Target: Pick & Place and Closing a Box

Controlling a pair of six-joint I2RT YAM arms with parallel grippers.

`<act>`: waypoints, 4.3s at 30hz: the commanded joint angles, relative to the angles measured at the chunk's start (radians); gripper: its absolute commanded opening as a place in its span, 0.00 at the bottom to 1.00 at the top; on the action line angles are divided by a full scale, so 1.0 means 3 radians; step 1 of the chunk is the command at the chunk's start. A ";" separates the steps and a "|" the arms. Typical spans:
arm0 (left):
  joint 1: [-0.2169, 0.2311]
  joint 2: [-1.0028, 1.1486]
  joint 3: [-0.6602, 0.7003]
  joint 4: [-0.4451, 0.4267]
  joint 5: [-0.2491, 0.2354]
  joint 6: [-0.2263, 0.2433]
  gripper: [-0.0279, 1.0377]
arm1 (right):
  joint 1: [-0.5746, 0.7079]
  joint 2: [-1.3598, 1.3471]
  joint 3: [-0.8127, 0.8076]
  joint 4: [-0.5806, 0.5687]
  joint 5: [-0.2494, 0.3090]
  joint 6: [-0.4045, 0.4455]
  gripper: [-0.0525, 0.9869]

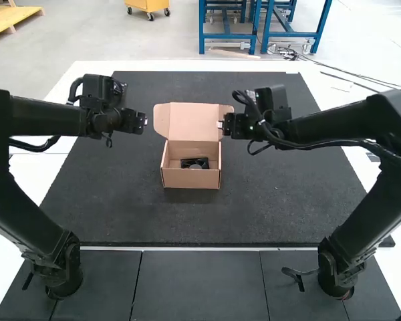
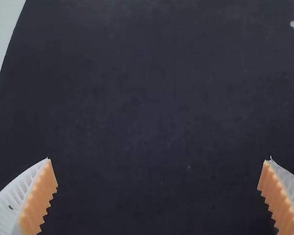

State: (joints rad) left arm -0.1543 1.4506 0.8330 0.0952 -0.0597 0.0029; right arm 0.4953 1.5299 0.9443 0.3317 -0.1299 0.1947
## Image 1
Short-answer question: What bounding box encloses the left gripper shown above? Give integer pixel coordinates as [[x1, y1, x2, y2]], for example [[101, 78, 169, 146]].
[[115, 107, 147, 135]]

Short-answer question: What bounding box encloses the black cable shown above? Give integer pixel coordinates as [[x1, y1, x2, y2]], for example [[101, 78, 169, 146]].
[[8, 133, 61, 153], [246, 138, 278, 156]]

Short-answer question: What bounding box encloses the blue frame workbench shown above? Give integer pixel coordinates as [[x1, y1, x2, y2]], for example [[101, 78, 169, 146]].
[[198, 0, 258, 55], [253, 0, 333, 55]]

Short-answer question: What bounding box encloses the black square fan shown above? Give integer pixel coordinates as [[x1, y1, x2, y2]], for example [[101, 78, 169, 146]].
[[180, 156, 211, 170]]

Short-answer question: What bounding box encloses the wooden plank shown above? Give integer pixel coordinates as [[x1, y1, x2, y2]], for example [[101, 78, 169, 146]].
[[209, 46, 261, 60]]

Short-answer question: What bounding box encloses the yellow wheeled cart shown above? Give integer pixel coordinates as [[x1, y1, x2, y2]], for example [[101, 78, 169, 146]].
[[124, 0, 171, 21]]

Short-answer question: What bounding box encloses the cardboard box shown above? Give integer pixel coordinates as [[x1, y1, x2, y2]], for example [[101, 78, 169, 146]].
[[152, 102, 235, 191]]

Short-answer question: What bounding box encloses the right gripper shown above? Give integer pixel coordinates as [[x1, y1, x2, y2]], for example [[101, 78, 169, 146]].
[[222, 112, 257, 140]]

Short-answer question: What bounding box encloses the wooden pallet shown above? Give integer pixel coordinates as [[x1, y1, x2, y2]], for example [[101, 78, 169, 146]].
[[0, 0, 46, 41]]

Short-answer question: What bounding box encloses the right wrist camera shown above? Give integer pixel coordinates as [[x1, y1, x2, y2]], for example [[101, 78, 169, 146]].
[[253, 84, 292, 116]]

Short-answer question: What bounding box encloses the black mat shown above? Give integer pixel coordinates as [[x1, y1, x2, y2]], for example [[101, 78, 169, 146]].
[[39, 70, 368, 248]]

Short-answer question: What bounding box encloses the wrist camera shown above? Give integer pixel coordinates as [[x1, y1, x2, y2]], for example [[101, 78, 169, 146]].
[[253, 84, 292, 116], [82, 74, 128, 101]]

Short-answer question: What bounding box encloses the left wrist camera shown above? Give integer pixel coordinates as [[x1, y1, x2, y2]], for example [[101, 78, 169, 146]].
[[82, 74, 128, 101]]

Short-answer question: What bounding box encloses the dark base panel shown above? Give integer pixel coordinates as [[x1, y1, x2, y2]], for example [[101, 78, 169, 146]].
[[0, 250, 143, 321], [259, 250, 401, 321], [130, 250, 271, 321]]

